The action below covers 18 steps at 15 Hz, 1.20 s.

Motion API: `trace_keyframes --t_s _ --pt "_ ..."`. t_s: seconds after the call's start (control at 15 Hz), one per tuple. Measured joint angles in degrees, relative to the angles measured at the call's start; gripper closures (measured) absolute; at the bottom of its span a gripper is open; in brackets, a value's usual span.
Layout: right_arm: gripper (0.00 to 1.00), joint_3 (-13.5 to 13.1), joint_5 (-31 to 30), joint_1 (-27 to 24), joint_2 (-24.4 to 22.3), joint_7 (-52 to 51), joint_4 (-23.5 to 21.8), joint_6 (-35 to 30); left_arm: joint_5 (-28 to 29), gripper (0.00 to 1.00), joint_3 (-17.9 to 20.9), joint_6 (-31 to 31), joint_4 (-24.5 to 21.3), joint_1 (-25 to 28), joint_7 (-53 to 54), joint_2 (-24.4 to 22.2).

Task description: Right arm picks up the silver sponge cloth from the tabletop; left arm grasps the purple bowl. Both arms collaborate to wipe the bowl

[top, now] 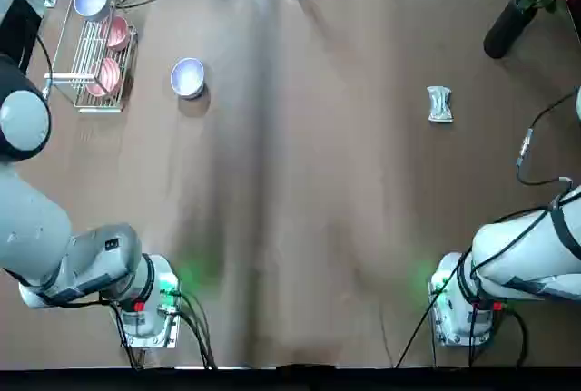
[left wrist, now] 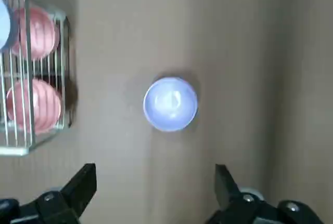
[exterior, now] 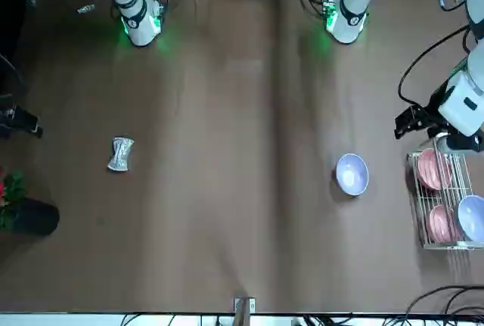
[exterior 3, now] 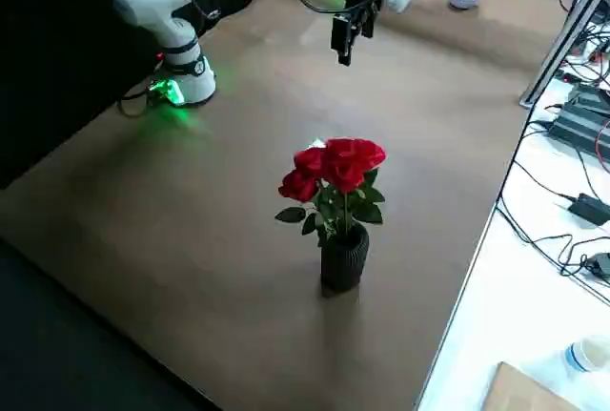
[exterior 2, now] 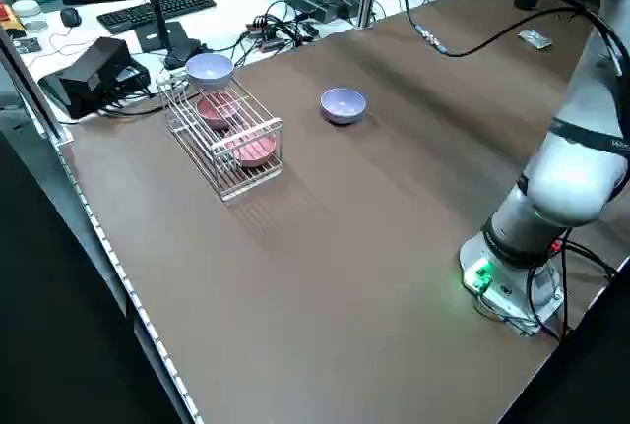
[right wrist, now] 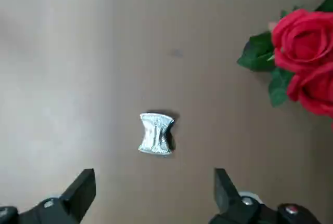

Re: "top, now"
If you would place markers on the purple plastic bowl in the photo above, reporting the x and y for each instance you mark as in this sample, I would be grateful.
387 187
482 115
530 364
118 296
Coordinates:
91 1
186 78

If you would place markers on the silver sponge cloth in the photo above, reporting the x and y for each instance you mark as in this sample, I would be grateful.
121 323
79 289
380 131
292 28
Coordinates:
440 105

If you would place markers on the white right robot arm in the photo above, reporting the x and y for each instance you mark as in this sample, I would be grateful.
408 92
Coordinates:
513 246

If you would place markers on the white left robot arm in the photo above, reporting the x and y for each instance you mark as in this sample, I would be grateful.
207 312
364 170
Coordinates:
27 227

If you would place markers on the pink plastic bowl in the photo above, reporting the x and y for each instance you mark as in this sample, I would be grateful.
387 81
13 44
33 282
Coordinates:
104 75
115 32

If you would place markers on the black vase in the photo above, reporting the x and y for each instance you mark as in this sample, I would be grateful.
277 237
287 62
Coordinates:
506 30

